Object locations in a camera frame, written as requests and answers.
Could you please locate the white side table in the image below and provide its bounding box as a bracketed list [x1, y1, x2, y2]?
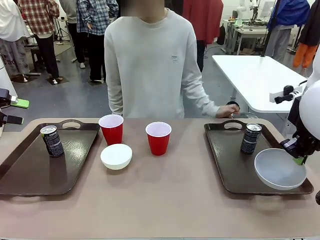
[211, 54, 310, 114]

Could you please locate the person's left hand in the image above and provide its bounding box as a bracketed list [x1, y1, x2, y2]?
[215, 103, 241, 119]

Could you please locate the black hanging bag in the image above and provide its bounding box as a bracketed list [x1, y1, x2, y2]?
[216, 23, 226, 46]

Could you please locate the grey background workbench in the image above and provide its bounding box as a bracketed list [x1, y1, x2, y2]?
[221, 17, 300, 55]

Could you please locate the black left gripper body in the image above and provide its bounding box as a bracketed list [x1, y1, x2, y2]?
[0, 87, 13, 109]

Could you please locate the dark brown serving tray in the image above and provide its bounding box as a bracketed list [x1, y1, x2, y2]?
[203, 119, 315, 197]
[0, 119, 102, 198]

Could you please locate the person's left forearm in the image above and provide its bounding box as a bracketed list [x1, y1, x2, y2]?
[183, 79, 221, 119]

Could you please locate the black vertical pole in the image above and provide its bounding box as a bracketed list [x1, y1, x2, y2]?
[260, 0, 279, 58]

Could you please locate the person in grey shirt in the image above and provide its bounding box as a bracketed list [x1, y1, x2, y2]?
[58, 0, 87, 70]

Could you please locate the large white bowl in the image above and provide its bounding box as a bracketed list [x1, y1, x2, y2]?
[253, 147, 308, 191]

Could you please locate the black Pepsi soda can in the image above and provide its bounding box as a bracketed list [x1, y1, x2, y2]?
[40, 125, 65, 159]
[240, 122, 263, 156]

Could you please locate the person in grey sweatshirt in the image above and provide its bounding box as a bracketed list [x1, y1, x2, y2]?
[103, 0, 241, 119]

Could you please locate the person with orange sleeve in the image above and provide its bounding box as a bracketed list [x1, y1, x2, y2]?
[292, 0, 320, 77]

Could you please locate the person in blue jacket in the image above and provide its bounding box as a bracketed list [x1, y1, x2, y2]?
[265, 0, 311, 63]

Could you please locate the small white bowl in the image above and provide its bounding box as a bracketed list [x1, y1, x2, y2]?
[99, 143, 133, 172]

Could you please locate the person in white top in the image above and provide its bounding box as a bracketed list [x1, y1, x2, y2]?
[0, 0, 32, 83]

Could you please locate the small white box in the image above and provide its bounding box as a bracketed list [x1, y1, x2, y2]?
[269, 90, 287, 104]

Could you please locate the person in red plaid shirt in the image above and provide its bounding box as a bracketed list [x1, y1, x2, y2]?
[16, 0, 63, 85]

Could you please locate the person in red jacket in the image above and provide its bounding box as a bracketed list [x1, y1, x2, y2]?
[181, 0, 225, 74]

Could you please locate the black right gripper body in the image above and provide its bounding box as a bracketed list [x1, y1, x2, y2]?
[287, 94, 320, 160]

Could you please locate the red plastic cup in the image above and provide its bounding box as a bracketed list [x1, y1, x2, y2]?
[144, 121, 173, 157]
[97, 114, 125, 147]

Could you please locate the person in blue plaid shirt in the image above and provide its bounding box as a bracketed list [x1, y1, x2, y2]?
[75, 0, 120, 84]

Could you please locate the person's right forearm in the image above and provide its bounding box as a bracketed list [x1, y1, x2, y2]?
[106, 82, 125, 118]

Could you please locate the black tripod stand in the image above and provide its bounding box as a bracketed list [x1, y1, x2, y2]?
[52, 18, 73, 46]

